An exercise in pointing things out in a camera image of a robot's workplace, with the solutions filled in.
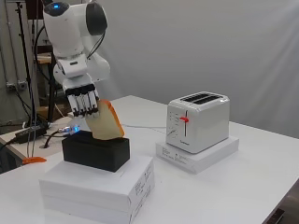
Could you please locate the grey wall outlet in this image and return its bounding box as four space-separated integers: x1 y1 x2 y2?
6 79 29 92

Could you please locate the white hanging sheet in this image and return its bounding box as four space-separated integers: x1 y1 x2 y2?
92 0 299 139

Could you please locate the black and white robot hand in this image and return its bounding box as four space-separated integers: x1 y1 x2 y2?
54 55 101 119

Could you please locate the white steel two-slot toaster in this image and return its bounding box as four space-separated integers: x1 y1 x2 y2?
165 91 232 155

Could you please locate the white toaster power cable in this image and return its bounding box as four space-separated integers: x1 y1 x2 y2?
122 123 168 131

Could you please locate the black power strip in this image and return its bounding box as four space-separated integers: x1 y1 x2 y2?
13 124 49 145

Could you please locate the black camera stand pole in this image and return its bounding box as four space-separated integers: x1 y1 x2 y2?
13 0 39 127

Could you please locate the white flat box stand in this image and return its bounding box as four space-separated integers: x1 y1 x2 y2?
38 153 156 224
155 135 240 175

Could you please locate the slice of toast bread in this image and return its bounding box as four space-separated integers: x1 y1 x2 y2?
84 99 126 141

